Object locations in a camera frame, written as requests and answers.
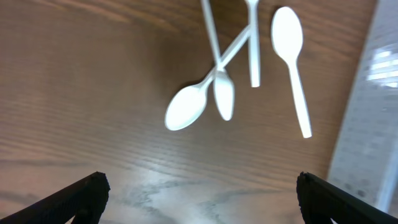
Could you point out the white plastic spoon, rightmost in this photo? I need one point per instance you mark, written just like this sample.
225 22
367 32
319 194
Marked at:
287 42

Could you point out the clear plastic basket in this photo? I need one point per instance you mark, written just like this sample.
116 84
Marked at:
364 161

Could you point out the white plastic spoon, crossed lower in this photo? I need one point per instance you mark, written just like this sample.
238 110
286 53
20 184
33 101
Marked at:
189 103

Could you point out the white plastic spoon, small bowl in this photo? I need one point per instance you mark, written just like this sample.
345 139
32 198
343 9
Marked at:
223 86

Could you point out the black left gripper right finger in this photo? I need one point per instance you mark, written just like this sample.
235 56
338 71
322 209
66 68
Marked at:
323 203

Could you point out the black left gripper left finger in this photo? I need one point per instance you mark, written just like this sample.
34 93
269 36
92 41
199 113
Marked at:
81 202

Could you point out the white plastic spoon, upright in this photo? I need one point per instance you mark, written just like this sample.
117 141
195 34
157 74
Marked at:
253 43

